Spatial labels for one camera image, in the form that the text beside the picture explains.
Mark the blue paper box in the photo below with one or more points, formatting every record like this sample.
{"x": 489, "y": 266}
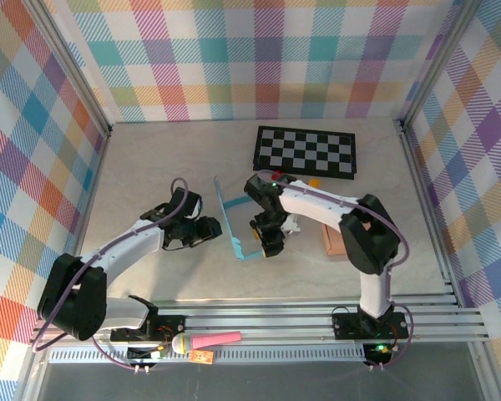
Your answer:
{"x": 229, "y": 225}

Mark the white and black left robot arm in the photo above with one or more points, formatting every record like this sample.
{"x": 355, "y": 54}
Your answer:
{"x": 129, "y": 244}

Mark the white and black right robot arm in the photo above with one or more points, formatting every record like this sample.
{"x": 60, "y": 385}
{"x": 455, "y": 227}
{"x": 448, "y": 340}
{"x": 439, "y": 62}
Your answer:
{"x": 309, "y": 204}

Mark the red toy block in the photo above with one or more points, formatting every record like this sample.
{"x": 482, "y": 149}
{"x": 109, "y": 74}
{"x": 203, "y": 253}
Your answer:
{"x": 278, "y": 174}

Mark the yellow toy block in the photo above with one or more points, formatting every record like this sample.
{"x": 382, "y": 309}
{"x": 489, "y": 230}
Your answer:
{"x": 314, "y": 183}

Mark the black and white checkerboard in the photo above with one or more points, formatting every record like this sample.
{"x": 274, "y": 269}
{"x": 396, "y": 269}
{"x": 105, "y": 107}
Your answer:
{"x": 309, "y": 146}

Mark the pink microphone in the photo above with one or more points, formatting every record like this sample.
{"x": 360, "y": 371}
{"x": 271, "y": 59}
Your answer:
{"x": 217, "y": 339}

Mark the small orange tag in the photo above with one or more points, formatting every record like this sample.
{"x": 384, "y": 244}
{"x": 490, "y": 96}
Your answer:
{"x": 202, "y": 356}

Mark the small control board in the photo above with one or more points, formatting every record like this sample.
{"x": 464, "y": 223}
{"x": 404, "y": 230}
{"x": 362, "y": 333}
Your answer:
{"x": 150, "y": 354}
{"x": 378, "y": 353}

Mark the aluminium frame base rails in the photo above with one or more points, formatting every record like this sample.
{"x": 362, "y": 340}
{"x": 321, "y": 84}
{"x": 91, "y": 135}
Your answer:
{"x": 254, "y": 317}

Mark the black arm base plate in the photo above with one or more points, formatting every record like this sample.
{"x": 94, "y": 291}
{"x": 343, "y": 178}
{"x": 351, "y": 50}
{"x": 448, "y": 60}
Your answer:
{"x": 346, "y": 326}
{"x": 171, "y": 328}

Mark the aluminium side rail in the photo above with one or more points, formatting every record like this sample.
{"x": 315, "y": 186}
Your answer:
{"x": 415, "y": 167}
{"x": 96, "y": 169}

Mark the aluminium frame post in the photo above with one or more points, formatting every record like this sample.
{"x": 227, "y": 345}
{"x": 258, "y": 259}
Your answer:
{"x": 435, "y": 62}
{"x": 71, "y": 62}

